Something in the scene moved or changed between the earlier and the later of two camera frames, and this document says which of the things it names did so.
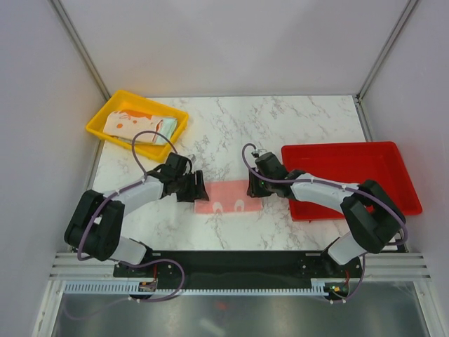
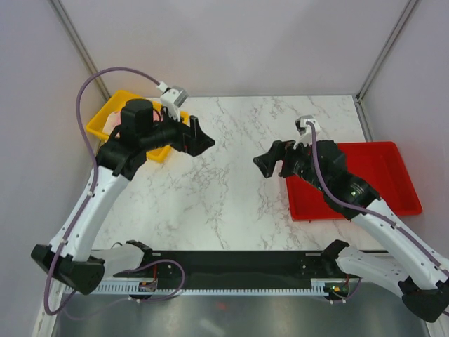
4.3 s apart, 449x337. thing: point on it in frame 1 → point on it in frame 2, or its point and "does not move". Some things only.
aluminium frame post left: (79, 46) does not move
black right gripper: (253, 191) → (278, 151)
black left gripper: (196, 192) → (191, 140)
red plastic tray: (351, 163) does not move
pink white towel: (226, 196) → (114, 119)
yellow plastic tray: (124, 100) does not move
